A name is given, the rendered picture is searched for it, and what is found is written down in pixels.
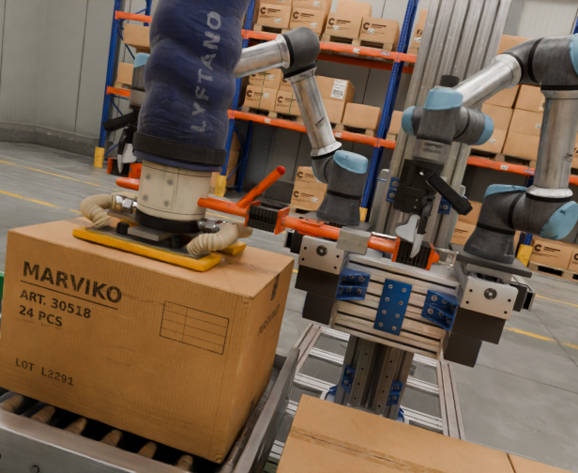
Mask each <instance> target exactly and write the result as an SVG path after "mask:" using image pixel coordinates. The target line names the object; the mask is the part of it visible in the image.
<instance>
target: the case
mask: <svg viewBox="0 0 578 473"><path fill-rule="evenodd" d="M93 224H94V223H93V222H91V221H90V220H89V219H87V218H86V217H80V218H74V219H68V220H63V221H53V222H47V223H42V224H37V225H31V226H25V227H20V228H14V229H9V230H8V237H7V249H6V262H5V275H4V288H3V300H2V313H1V326H0V388H3V389H8V390H11V391H14V392H17V393H19V394H21V395H24V396H27V397H30V398H33V399H36V400H38V401H41V402H43V403H46V404H51V405H54V406H56V407H59V408H62V409H65V410H67V411H70V412H72V413H75V414H78V415H81V416H84V417H87V418H90V419H92V420H96V421H99V422H102V423H105V424H108V425H110V426H113V427H115V428H118V429H121V430H124V431H127V432H129V433H132V434H135V435H139V436H142V437H145V438H147V439H150V440H153V441H156V442H159V443H161V444H164V445H166V446H169V447H172V448H175V449H178V450H182V451H184V452H187V453H190V454H193V455H196V456H199V457H201V458H204V459H207V460H209V461H212V462H215V463H218V464H220V465H221V464H222V463H223V461H224V459H225V458H226V456H227V454H228V452H229V451H230V449H231V448H232V446H233V445H234V443H235V441H236V439H237V437H238V435H239V434H240V432H241V430H242V428H243V427H244V425H245V423H246V422H247V420H248V418H249V416H250V415H251V412H252V411H253V409H254V408H255V406H256V405H257V403H258V401H259V399H260V398H261V396H262V394H263V393H264V391H265V389H266V387H267V385H268V383H269V381H270V376H271V372H272V367H273V363H274V358H275V354H276V349H277V344H278V340H279V336H280V331H281V322H282V318H283V314H284V309H285V304H286V299H287V295H288V290H289V286H290V281H291V277H292V272H293V267H294V263H295V258H294V257H291V256H287V255H283V254H279V253H275V252H269V251H265V250H261V249H257V248H254V247H250V246H246V249H245V250H243V251H241V252H239V253H237V254H235V255H230V254H226V253H223V252H216V251H209V252H210V253H214V254H217V255H219V256H220V257H221V262H220V263H219V264H217V265H215V266H213V267H212V268H210V269H208V270H206V271H204V272H203V271H199V270H195V269H192V268H188V267H182V266H179V265H176V264H172V263H168V262H165V261H161V260H158V259H155V258H151V257H147V256H144V255H140V254H138V253H134V252H128V251H124V250H120V249H118V248H114V247H110V246H107V245H103V244H99V243H97V242H93V241H89V240H86V239H82V238H79V237H76V236H73V235H72V230H73V229H74V228H79V227H84V226H88V225H93Z"/></svg>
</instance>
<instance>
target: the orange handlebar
mask: <svg viewBox="0 0 578 473"><path fill-rule="evenodd" d="M115 184H116V185H117V186H119V187H121V188H125V189H129V190H133V191H139V185H140V180H138V179H134V178H128V177H119V178H118V179H117V180H116V181H115ZM208 199H210V200H208ZM213 200H214V201H213ZM229 204H230V205H229ZM235 204H236V203H232V202H228V201H223V200H220V199H216V198H212V197H208V196H207V198H206V199H205V198H200V199H199V200H198V202H197V205H198V206H201V207H205V208H209V209H213V210H217V211H220V212H224V213H228V214H232V215H236V216H239V217H244V218H246V213H247V208H248V207H247V206H246V207H245V208H244V207H240V206H235ZM281 227H285V228H289V229H294V230H297V232H298V233H299V234H302V235H306V236H310V237H327V238H331V239H335V240H338V237H339V232H340V230H341V228H337V227H333V226H329V225H325V224H324V222H322V221H316V220H312V219H308V218H304V219H299V218H294V217H290V216H286V217H285V218H282V219H281ZM367 244H368V248H370V249H374V250H378V251H381V252H388V253H392V254H393V252H394V248H395V241H392V240H387V239H383V238H380V237H376V236H371V238H370V240H369V242H368V243H367ZM438 260H439V255H438V253H436V252H434V256H433V261H432V263H436V262H438Z"/></svg>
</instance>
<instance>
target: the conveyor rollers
mask: <svg viewBox="0 0 578 473"><path fill-rule="evenodd" d="M2 300H3V299H0V326H1V313H2ZM280 372H281V371H280V370H279V369H277V368H272V372H271V376H270V381H269V383H268V385H267V387H266V389H265V391H264V393H263V394H262V396H261V398H260V399H259V401H258V403H257V405H256V406H255V408H254V409H253V411H252V412H251V415H250V416H249V418H248V420H247V422H246V423H245V425H244V427H243V428H242V430H241V432H240V434H239V435H238V437H237V439H236V441H235V443H234V445H233V446H232V448H231V449H230V451H229V452H228V454H227V456H226V458H225V459H224V461H223V463H222V464H221V465H220V464H218V466H217V468H216V470H215V472H214V473H233V471H234V469H235V467H236V464H237V462H238V459H239V457H240V455H241V453H242V451H243V450H244V448H245V446H246V444H247V442H248V439H249V437H250V435H251V432H252V430H253V428H254V426H255V424H256V421H257V420H258V418H259V416H260V414H261V412H262V410H263V408H264V406H265V403H266V400H267V398H268V396H269V394H270V392H271V391H272V389H273V386H274V384H275V382H276V380H277V378H278V376H279V374H280ZM7 392H9V390H8V389H3V388H0V397H1V396H2V395H4V394H6V393H7ZM38 402H39V401H38V400H36V399H33V398H30V397H27V396H24V395H21V394H19V393H15V394H14V395H12V396H11V397H9V398H7V399H6V400H5V401H4V402H2V403H1V404H0V409H2V410H5V411H7V412H10V413H13V414H16V415H19V416H20V415H21V414H22V413H23V412H25V411H26V410H28V409H29V408H31V407H32V406H33V405H35V404H37V403H38ZM69 412H70V411H67V410H65V409H62V408H59V407H56V406H54V405H51V404H46V405H45V406H44V407H42V408H41V409H40V410H39V411H38V412H36V413H35V414H34V415H32V416H31V417H30V418H29V419H31V420H35V421H38V422H41V423H44V424H47V425H50V426H54V425H55V424H56V423H57V422H58V421H60V420H61V419H62V418H64V417H65V416H66V415H67V414H68V413H69ZM101 424H102V422H99V421H96V420H92V419H90V418H87V417H84V416H81V415H80V416H79V417H78V418H77V419H75V420H74V421H73V422H72V423H71V424H69V425H68V426H67V427H66V428H65V429H63V430H65V431H68V432H71V433H74V434H76V435H81V436H84V437H88V436H89V435H90V434H91V433H92V432H94V431H95V430H96V429H97V428H98V427H99V426H100V425H101ZM133 436H134V434H132V433H129V432H127V431H124V430H121V429H118V428H115V427H113V428H112V429H111V430H110V431H109V432H108V433H107V434H106V435H105V436H104V437H103V438H102V439H101V440H100V441H99V442H101V443H104V444H107V445H110V446H113V447H116V448H119V449H121V450H122V449H123V447H124V446H125V445H126V444H127V443H128V442H129V441H130V439H131V438H132V437H133ZM168 447H169V446H166V445H164V444H161V443H159V442H156V441H153V440H150V439H147V440H146V441H145V442H144V444H143V445H142V446H141V447H140V448H139V449H138V450H137V451H136V453H135V454H138V455H141V456H144V457H146V458H150V459H153V460H156V461H158V459H159V458H160V457H161V455H162V454H163V453H164V452H165V451H166V449H167V448H168ZM203 459H204V458H201V457H199V456H196V455H193V454H190V453H187V452H184V451H182V452H181V454H180V455H179V457H178V458H177V459H176V461H175V463H174V464H173V466H175V467H178V468H181V469H184V470H187V471H189V472H192V473H195V471H196V470H197V468H198V466H199V465H200V463H201V462H202V461H203Z"/></svg>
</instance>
